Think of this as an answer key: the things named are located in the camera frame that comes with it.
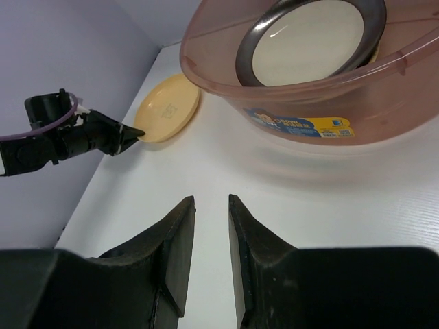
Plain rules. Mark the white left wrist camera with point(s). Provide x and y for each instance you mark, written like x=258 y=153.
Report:
x=81 y=113

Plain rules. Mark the round yellow plastic plate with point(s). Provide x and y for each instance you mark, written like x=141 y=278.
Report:
x=167 y=109

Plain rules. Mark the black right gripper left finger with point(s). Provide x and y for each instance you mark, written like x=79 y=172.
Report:
x=143 y=283

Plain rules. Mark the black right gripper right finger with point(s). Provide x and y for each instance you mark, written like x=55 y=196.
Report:
x=277 y=285

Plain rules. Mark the dark rimmed beige plate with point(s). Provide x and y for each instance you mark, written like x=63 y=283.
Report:
x=295 y=42

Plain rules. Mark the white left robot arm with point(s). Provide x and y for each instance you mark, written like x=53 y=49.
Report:
x=31 y=151

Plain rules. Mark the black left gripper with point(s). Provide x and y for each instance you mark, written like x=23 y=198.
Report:
x=96 y=132

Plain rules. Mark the translucent brown plastic bin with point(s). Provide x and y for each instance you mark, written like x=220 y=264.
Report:
x=396 y=92

